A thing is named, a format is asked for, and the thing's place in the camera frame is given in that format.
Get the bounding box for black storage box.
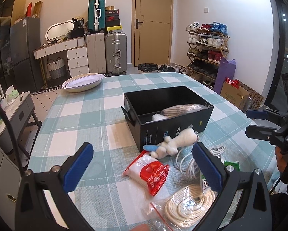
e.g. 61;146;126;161
121;86;214;152

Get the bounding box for bagged striped cloth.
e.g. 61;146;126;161
161;104;208;118

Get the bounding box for cardboard box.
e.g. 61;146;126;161
220;82;250;110

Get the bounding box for white charging cable bundle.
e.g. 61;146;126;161
174;144;228;181

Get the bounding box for grey side cabinet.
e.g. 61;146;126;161
0;92;42;160

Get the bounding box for oval mirror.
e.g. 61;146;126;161
45;20;74;41

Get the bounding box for green snack packet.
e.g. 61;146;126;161
198;158;240;193

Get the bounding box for person's right hand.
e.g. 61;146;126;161
275;146;287;182

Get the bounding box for bagged cream rope coil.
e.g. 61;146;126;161
150;183;218;231

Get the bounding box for plaid teal tablecloth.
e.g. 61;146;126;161
29;73;279;230

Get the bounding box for black tote bag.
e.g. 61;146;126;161
72;17;84;30

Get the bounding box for silver suitcase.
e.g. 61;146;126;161
105;33;127;76

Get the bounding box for teal suitcase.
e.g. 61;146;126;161
88;0;106;32

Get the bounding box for beige suitcase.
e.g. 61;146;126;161
86;33;107;74

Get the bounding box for red white bag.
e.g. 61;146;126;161
123;151;170;196

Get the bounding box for white oval bowl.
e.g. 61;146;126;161
62;73;105;93

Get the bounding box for purple bag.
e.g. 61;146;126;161
214;57;236;94

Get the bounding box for white dresser with drawers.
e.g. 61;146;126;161
33;37;87;88

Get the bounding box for wooden shoe rack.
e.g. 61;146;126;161
186;27;230;89

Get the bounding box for woven laundry basket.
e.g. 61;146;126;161
47;57;67;79

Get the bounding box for tan wooden door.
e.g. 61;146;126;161
131;0;174;66

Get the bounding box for green tissue pack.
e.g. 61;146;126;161
5;85;19;102

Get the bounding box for white plush bunny toy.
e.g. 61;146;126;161
143;128;199;160

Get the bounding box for black refrigerator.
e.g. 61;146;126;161
10;17;44;92

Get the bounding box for person's left hand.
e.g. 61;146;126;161
130;224;150;231

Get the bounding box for stacked shoe boxes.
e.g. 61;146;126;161
105;6;123;33

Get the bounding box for black camera cable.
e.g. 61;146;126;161
0;95;25;176

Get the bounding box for white bubble wrap foam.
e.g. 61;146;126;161
146;114;169;124

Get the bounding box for black tall cabinet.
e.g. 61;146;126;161
0;0;26;90

